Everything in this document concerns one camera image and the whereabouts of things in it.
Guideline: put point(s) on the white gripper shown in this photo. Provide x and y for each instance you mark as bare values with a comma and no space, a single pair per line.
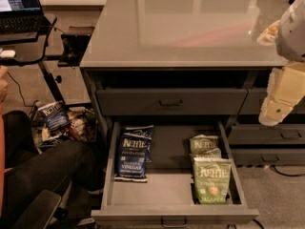
292,37

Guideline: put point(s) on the blue Kettle chip bag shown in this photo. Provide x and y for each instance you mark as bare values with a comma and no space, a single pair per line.
131,158

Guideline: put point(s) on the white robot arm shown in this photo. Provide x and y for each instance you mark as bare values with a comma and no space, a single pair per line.
290,39

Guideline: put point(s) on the grey right top drawer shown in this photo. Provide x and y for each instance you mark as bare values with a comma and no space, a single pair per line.
254,99

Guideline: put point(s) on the closed grey top drawer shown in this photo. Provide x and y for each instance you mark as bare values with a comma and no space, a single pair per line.
170,101

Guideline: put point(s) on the grey cabinet with glossy counter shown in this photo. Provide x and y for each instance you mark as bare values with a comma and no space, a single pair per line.
202,44

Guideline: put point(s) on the rear green Kettle chip bag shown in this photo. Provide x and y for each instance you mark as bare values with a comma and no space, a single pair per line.
205,146

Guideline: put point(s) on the green kettle chip bag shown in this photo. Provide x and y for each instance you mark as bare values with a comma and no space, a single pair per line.
211,179
205,146

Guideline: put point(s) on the front green Kettle chip bag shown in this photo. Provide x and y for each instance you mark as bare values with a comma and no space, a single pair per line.
211,179

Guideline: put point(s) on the open grey middle drawer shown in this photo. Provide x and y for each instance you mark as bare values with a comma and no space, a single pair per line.
167,198

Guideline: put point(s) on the brown chip bag in basket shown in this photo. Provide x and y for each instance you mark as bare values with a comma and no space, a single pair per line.
80,128

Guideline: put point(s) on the blue chip bag in basket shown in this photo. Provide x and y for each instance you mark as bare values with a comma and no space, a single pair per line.
54,115

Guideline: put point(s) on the grey right lower drawers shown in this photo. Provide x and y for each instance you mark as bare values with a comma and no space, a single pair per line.
257,145

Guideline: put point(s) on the seated person in dark trousers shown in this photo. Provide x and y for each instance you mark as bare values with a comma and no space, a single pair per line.
25,173

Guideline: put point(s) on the black laptop stand table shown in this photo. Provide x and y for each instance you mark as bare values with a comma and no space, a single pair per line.
34,52

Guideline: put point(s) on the black laptop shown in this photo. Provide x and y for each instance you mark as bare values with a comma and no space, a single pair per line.
20,16

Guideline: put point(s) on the white computer mouse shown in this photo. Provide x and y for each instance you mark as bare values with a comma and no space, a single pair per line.
7,54

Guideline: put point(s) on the black chair armrest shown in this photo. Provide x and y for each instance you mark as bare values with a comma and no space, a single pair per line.
40,212

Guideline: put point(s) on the black stand base plate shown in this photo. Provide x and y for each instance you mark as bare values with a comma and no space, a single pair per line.
75,42

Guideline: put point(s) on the black wire snack basket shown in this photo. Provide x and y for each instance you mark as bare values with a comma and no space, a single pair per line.
51,138

